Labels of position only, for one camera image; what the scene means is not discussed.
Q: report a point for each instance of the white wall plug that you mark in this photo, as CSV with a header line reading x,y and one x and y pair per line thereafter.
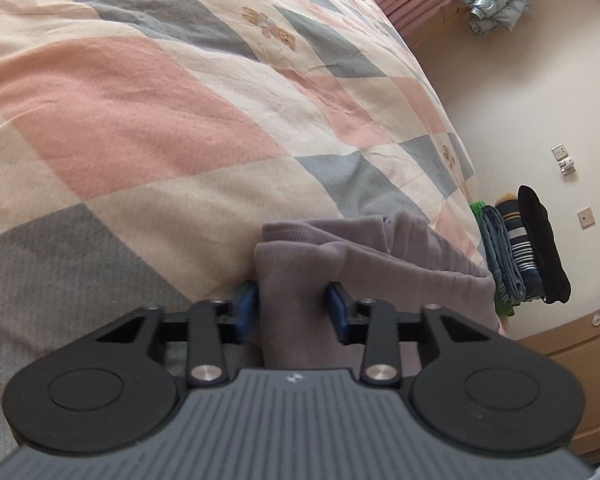
x,y
566,166

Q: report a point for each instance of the purple pants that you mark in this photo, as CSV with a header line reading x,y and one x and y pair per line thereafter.
x,y
380,280

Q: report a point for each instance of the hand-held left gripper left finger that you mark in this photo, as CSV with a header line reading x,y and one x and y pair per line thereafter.
x,y
246,310

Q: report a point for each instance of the checkered bear print quilt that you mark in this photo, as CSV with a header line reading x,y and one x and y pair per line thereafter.
x,y
155,125

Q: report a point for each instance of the white wall socket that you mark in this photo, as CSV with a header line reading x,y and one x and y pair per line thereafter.
x,y
559,152

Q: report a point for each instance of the striped folded sweater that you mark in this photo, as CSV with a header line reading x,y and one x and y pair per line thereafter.
x,y
520,245

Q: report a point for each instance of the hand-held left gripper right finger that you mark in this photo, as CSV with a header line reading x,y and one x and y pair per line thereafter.
x,y
339,310

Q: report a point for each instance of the black folded garment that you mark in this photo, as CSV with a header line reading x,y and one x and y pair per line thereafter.
x,y
542,245

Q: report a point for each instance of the beige wall plate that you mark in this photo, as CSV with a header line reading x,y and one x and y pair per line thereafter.
x,y
587,217

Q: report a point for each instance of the wooden door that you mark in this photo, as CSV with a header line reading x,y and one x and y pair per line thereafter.
x,y
595,385

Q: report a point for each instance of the folded blue jeans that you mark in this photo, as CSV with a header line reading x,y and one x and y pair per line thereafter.
x,y
502,255

